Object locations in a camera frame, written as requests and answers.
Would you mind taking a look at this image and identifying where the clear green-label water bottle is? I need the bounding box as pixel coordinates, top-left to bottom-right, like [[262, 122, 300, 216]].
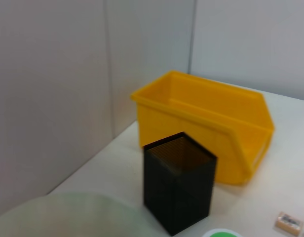
[[202, 228, 244, 237]]

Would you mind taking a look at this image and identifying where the beige eraser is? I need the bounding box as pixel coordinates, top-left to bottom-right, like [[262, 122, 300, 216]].
[[273, 211, 304, 235]]

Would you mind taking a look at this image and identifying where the black mesh pen holder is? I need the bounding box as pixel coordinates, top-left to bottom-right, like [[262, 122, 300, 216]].
[[143, 132, 218, 237]]

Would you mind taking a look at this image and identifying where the yellow plastic bin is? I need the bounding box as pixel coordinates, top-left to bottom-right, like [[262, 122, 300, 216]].
[[131, 70, 275, 186]]

